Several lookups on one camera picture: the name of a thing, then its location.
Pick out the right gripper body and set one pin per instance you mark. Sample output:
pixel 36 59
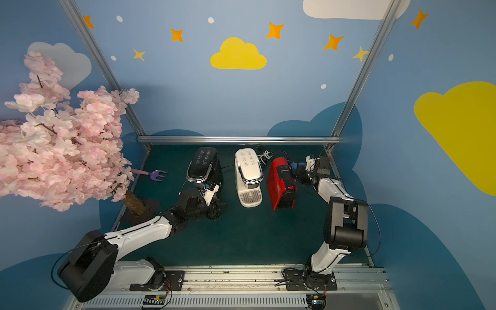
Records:
pixel 301 175

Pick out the red coffee machine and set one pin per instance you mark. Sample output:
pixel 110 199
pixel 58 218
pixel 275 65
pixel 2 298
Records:
pixel 281 185

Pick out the blue grey cleaning cloth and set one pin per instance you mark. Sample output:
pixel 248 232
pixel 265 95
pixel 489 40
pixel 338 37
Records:
pixel 298 167

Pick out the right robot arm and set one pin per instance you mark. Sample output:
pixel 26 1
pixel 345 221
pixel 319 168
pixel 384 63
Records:
pixel 346 221

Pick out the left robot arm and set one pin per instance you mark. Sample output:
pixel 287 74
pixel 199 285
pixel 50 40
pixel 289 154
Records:
pixel 96 264

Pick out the black coffee machine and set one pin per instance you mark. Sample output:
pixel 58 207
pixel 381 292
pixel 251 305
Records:
pixel 205 167

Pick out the white coffee machine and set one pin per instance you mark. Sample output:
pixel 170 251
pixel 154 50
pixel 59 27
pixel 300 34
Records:
pixel 249 177

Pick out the purple toy fork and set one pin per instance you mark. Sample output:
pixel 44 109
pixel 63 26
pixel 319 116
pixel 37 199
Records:
pixel 156 175

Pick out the pink cherry blossom tree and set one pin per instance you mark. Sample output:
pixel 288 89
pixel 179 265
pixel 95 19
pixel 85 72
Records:
pixel 62 155

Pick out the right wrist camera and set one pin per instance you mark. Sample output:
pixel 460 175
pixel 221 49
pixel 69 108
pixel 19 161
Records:
pixel 310 163

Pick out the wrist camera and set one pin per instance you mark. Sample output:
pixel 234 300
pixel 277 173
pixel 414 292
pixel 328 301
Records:
pixel 310 163
pixel 209 192

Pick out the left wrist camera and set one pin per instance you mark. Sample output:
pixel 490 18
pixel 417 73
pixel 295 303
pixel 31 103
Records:
pixel 209 192

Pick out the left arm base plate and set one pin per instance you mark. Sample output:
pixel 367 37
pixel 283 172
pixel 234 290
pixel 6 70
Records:
pixel 162 281

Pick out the horizontal aluminium frame bar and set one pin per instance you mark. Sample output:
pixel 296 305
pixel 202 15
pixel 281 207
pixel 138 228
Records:
pixel 237 140

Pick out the left aluminium frame post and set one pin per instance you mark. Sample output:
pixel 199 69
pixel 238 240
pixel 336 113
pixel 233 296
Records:
pixel 73 12

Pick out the aluminium frame post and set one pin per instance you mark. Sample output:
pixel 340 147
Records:
pixel 73 12
pixel 365 70

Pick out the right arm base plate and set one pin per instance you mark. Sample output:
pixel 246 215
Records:
pixel 303 280

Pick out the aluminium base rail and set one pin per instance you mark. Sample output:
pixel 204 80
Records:
pixel 351 286

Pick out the right aluminium frame post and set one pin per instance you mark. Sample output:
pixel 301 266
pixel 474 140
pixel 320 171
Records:
pixel 365 70

